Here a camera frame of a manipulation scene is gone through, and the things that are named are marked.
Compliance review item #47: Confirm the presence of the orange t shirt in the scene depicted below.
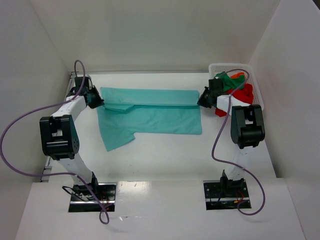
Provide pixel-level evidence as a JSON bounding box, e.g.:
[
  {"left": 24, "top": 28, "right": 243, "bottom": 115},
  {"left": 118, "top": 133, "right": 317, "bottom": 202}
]
[{"left": 230, "top": 72, "right": 246, "bottom": 79}]

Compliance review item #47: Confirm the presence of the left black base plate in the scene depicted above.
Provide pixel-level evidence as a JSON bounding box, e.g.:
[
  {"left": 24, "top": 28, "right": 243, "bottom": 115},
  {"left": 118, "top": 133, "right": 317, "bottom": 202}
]
[{"left": 62, "top": 182, "right": 117, "bottom": 213}]

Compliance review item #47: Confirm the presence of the green t shirt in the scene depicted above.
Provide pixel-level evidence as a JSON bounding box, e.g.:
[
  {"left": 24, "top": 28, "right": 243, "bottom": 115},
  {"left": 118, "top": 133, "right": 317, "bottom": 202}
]
[{"left": 215, "top": 72, "right": 246, "bottom": 92}]

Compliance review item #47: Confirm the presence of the red t shirt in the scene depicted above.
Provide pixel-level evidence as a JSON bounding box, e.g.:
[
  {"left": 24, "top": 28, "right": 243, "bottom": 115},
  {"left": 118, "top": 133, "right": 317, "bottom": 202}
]
[{"left": 215, "top": 83, "right": 254, "bottom": 117}]

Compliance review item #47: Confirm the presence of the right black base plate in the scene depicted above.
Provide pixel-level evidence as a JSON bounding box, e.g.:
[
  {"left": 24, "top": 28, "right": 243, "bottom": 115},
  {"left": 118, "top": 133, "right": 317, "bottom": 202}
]
[{"left": 203, "top": 180, "right": 252, "bottom": 211}]

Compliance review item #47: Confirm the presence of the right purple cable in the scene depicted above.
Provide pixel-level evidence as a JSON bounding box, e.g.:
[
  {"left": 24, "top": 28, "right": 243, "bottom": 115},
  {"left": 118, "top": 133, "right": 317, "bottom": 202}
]
[{"left": 211, "top": 68, "right": 266, "bottom": 216}]

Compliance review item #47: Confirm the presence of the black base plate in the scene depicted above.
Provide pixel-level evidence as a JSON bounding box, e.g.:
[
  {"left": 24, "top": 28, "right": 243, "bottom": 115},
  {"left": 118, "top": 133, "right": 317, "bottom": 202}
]
[
  {"left": 62, "top": 182, "right": 117, "bottom": 213},
  {"left": 203, "top": 180, "right": 252, "bottom": 211}
]

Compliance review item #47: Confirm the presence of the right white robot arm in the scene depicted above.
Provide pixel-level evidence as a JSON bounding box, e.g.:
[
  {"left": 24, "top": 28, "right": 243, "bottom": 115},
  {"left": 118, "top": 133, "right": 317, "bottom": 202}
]
[{"left": 197, "top": 73, "right": 265, "bottom": 196}]

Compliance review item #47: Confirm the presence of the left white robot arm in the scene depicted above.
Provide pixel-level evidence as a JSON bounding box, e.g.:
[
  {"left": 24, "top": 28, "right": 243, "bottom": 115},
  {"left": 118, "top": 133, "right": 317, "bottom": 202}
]
[{"left": 39, "top": 75, "right": 104, "bottom": 199}]

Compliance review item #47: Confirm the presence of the purple cable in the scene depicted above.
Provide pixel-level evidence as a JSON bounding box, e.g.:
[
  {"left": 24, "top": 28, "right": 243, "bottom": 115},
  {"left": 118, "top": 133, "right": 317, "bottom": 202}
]
[
  {"left": 0, "top": 59, "right": 111, "bottom": 225},
  {"left": 211, "top": 68, "right": 266, "bottom": 216}
]

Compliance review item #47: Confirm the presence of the white plastic basket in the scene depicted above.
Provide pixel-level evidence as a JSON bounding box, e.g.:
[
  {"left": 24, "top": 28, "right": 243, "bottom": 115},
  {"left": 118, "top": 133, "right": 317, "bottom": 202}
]
[{"left": 208, "top": 63, "right": 265, "bottom": 110}]

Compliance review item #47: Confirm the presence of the teal t shirt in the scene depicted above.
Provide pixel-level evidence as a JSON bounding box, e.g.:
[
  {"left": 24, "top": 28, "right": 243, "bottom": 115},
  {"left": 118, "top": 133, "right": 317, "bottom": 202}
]
[{"left": 97, "top": 87, "right": 202, "bottom": 152}]

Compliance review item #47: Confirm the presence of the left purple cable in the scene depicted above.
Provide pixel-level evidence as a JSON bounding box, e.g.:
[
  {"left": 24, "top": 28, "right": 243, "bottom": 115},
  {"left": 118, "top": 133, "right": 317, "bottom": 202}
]
[{"left": 0, "top": 59, "right": 111, "bottom": 225}]

